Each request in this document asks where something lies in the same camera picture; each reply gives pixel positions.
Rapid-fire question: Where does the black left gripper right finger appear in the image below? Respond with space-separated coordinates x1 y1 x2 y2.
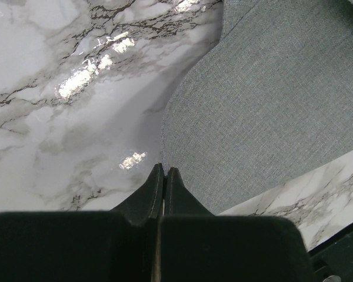
161 168 312 281

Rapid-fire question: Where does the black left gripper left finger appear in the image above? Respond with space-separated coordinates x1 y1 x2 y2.
0 164 164 281

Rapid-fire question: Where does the grey woven cloth napkin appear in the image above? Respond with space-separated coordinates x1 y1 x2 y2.
161 1 353 214

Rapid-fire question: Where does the black metal base frame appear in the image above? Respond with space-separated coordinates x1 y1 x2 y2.
309 223 353 281

